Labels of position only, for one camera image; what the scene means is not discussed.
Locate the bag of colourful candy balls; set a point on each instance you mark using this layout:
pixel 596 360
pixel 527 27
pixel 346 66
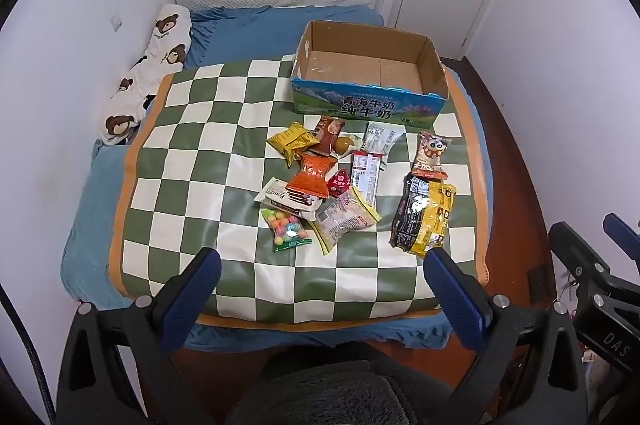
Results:
pixel 286 227

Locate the cartoon face snack packet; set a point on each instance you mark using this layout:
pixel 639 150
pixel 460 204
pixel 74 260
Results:
pixel 431 155

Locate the brown orange snack packet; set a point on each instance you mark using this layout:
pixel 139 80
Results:
pixel 327 135

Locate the small red snack packet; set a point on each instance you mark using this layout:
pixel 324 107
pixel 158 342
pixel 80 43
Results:
pixel 340 183

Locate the red white striped snack packet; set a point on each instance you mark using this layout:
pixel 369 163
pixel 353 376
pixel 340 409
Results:
pixel 366 175

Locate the large black yellow snack packet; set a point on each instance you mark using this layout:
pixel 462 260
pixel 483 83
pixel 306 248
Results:
pixel 422 215

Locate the grey fuzzy cloth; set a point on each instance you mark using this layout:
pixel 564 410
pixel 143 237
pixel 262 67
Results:
pixel 350 392

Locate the silver white snack packet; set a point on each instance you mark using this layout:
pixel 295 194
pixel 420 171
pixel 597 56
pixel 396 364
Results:
pixel 380 139

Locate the green white checkered mat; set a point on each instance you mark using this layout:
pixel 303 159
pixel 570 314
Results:
pixel 200 145

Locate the white bear print pillow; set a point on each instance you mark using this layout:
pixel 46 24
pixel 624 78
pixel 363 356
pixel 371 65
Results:
pixel 160 50

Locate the round golden brown pastry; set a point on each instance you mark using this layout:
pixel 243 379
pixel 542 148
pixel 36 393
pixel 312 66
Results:
pixel 343 145

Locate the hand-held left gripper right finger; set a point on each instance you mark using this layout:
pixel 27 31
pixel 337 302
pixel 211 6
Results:
pixel 455 290

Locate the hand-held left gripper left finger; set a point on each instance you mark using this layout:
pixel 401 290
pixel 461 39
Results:
pixel 200 285

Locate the white wall socket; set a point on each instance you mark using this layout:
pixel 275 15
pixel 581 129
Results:
pixel 116 21

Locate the clear packet of pale snacks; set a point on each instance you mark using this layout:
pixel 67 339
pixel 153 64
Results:
pixel 342 217

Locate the white packet with dark cookie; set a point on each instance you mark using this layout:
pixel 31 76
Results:
pixel 282 197

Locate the cardboard box blue front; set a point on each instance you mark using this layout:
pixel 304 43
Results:
pixel 360 65

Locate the blue bedsheet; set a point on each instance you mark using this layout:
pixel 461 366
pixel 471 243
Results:
pixel 240 30

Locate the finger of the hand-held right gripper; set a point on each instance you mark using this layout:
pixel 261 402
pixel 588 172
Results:
pixel 575 250
pixel 622 232

